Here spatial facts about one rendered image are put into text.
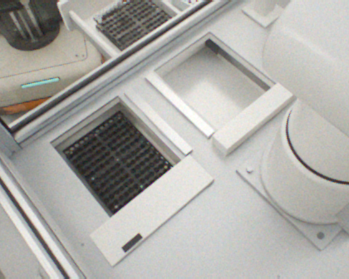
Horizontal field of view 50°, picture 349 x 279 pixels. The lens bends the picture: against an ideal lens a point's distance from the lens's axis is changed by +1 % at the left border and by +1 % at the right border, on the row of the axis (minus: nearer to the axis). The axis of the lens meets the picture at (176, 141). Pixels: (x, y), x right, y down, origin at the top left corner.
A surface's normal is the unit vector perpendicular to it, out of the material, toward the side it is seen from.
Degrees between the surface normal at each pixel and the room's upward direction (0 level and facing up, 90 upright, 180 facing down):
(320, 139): 73
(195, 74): 0
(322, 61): 58
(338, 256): 0
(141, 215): 0
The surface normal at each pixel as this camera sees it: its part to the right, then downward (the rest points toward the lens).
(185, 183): -0.04, -0.47
